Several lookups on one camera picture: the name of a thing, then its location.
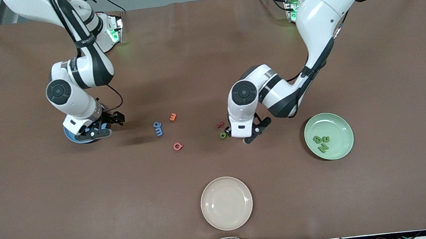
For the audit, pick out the green foam letter p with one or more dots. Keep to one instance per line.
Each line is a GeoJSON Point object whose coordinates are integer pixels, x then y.
{"type": "Point", "coordinates": [223, 135]}

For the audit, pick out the blue foam letter d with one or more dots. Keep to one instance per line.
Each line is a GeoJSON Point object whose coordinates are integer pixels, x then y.
{"type": "Point", "coordinates": [157, 124]}

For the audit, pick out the blue foam letter m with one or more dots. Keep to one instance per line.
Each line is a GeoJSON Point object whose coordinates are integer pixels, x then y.
{"type": "Point", "coordinates": [159, 132]}

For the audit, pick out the green foam letter B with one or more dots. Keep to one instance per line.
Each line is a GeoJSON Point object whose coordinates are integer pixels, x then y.
{"type": "Point", "coordinates": [317, 139]}

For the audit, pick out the green foam letter N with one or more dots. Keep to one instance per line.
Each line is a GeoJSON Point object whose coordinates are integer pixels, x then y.
{"type": "Point", "coordinates": [323, 148]}

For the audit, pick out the green foam letter u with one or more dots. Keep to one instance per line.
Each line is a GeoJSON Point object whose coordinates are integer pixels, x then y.
{"type": "Point", "coordinates": [326, 139]}

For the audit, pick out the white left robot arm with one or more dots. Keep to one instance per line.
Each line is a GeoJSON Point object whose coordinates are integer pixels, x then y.
{"type": "Point", "coordinates": [317, 17]}

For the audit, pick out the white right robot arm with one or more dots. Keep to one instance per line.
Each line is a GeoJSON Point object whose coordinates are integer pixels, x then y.
{"type": "Point", "coordinates": [76, 98]}

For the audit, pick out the arm base connector block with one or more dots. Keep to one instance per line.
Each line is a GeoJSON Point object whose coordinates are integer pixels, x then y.
{"type": "Point", "coordinates": [115, 32]}
{"type": "Point", "coordinates": [291, 10]}

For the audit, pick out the dark red foam letter I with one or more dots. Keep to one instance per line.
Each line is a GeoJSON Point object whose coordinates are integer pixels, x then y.
{"type": "Point", "coordinates": [220, 125]}

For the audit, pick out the blue plate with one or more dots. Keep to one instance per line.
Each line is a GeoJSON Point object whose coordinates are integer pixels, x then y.
{"type": "Point", "coordinates": [70, 136]}

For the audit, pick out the pink foam letter G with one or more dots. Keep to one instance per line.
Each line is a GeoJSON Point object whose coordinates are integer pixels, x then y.
{"type": "Point", "coordinates": [178, 146]}

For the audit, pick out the orange foam letter E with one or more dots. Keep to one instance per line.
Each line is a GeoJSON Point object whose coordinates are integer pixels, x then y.
{"type": "Point", "coordinates": [173, 117]}

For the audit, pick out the cream white plate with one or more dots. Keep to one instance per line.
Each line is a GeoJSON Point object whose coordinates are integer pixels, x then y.
{"type": "Point", "coordinates": [226, 203]}

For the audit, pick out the light green plate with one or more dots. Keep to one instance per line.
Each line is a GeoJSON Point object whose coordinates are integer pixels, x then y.
{"type": "Point", "coordinates": [336, 126]}

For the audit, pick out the brown table cover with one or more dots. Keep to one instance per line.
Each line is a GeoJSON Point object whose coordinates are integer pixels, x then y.
{"type": "Point", "coordinates": [190, 58]}

